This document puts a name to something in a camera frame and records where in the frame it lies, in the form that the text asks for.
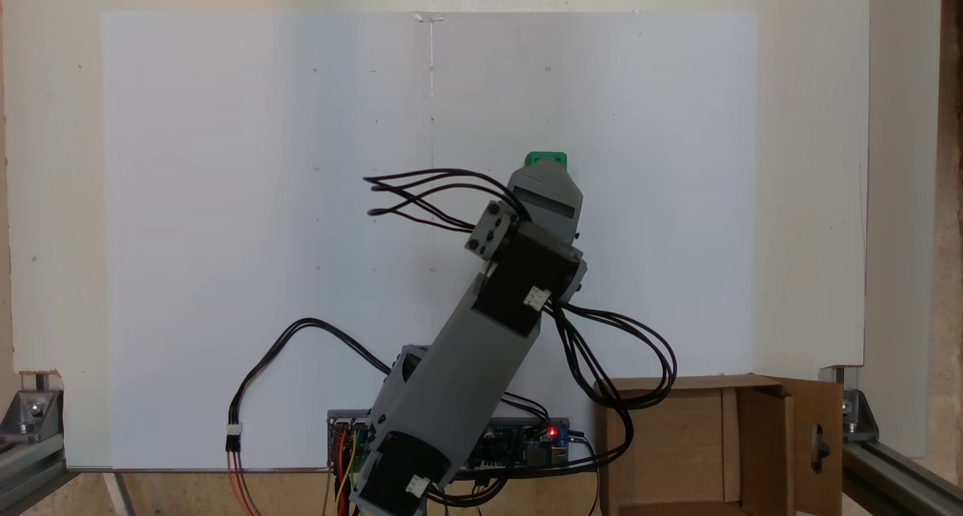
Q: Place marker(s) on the green dice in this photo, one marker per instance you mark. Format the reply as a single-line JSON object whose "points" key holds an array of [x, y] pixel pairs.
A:
{"points": [[545, 157]]}

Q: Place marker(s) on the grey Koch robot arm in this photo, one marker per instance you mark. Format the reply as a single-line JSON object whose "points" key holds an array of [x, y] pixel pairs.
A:
{"points": [[459, 380]]}

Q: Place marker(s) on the metal corner bracket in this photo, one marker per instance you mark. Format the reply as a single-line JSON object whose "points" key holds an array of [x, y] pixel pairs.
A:
{"points": [[30, 407], [854, 407]]}

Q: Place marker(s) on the white paper sheet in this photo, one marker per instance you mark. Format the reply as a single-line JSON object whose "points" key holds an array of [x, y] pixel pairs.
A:
{"points": [[263, 162]]}

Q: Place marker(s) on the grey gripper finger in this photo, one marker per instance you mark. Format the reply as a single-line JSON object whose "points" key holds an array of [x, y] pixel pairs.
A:
{"points": [[545, 179]]}

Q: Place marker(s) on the aluminium frame post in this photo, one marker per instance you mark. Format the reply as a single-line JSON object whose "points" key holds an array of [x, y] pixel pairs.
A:
{"points": [[26, 467], [895, 478]]}

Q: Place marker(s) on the open cardboard box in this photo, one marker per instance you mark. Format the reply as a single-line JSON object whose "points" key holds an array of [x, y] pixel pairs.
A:
{"points": [[677, 448]]}

